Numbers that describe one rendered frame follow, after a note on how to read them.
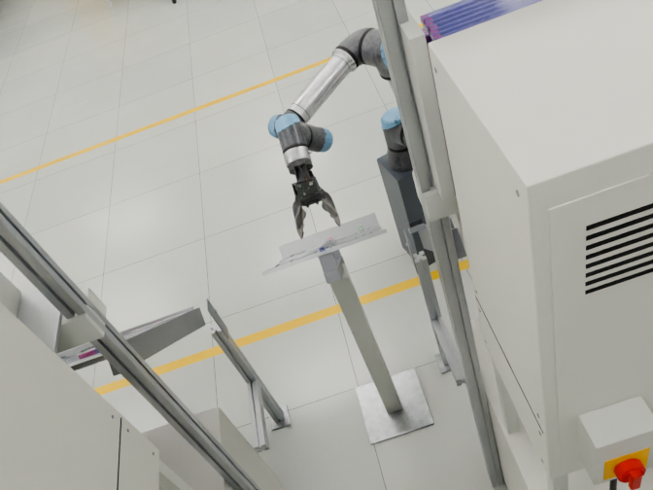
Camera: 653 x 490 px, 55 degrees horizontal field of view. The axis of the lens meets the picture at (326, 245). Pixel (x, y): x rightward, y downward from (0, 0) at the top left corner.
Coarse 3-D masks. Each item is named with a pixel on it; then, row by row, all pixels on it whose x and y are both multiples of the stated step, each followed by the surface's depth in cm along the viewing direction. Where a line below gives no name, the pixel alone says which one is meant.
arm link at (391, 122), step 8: (392, 112) 237; (384, 120) 235; (392, 120) 233; (400, 120) 231; (384, 128) 236; (392, 128) 234; (400, 128) 232; (392, 136) 237; (400, 136) 233; (392, 144) 240; (400, 144) 238
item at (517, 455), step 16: (480, 336) 179; (480, 352) 175; (480, 368) 172; (496, 384) 168; (496, 400) 165; (496, 416) 162; (496, 432) 176; (512, 448) 155; (528, 448) 154; (512, 464) 162; (528, 464) 151; (512, 480) 178; (528, 480) 149; (544, 480) 148; (576, 480) 146
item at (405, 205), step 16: (384, 160) 255; (384, 176) 259; (400, 176) 245; (400, 192) 249; (416, 192) 252; (400, 208) 261; (416, 208) 258; (400, 224) 275; (400, 240) 291; (416, 240) 269; (432, 256) 280
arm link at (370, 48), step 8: (368, 32) 199; (376, 32) 198; (360, 40) 200; (368, 40) 198; (376, 40) 196; (360, 48) 200; (368, 48) 198; (376, 48) 195; (360, 56) 202; (368, 56) 199; (376, 56) 197; (384, 56) 194; (368, 64) 203; (376, 64) 199; (384, 64) 196; (384, 72) 201; (392, 88) 210
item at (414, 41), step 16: (400, 32) 92; (416, 32) 88; (416, 48) 89; (416, 64) 90; (416, 80) 93; (432, 80) 93; (416, 96) 98; (432, 96) 95; (432, 112) 97; (432, 128) 99; (432, 144) 101; (432, 160) 105; (448, 160) 104; (432, 176) 111; (448, 176) 106; (448, 192) 109; (432, 320) 224; (448, 336) 217; (448, 352) 213; (448, 368) 244
